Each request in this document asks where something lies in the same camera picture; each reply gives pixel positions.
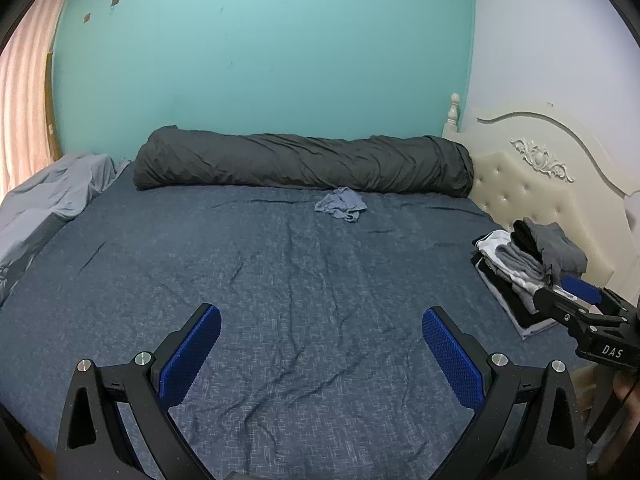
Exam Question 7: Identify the pink curtain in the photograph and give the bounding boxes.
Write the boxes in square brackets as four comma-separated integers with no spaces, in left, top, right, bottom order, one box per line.
[0,0,82,201]

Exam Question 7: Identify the dark grey rolled duvet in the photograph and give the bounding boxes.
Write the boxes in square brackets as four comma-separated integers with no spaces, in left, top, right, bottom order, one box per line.
[132,125,475,197]

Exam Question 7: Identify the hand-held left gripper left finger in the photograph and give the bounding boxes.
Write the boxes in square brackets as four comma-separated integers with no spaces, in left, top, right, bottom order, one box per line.
[56,303,222,480]

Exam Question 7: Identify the pile of folded clothes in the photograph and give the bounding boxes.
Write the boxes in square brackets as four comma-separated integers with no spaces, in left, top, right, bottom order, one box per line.
[471,217,589,342]

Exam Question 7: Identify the wooden window frame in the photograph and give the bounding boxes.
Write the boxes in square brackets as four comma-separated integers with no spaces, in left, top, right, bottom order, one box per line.
[45,52,64,161]

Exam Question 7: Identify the light grey blanket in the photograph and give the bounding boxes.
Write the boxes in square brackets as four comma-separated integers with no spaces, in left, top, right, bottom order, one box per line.
[0,154,132,306]

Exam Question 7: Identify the cream carved headboard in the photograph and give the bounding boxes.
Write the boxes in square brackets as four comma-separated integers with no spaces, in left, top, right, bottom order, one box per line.
[442,92,640,341]

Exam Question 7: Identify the light blue plaid shorts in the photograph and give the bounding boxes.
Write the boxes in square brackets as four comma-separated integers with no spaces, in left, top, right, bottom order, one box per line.
[314,186,367,223]

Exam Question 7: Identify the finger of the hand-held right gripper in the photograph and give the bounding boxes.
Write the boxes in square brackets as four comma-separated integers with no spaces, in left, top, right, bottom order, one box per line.
[559,274,632,318]
[532,287,601,331]

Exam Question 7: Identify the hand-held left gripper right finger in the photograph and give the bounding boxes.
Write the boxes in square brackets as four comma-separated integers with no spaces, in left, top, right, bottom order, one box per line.
[421,306,587,480]

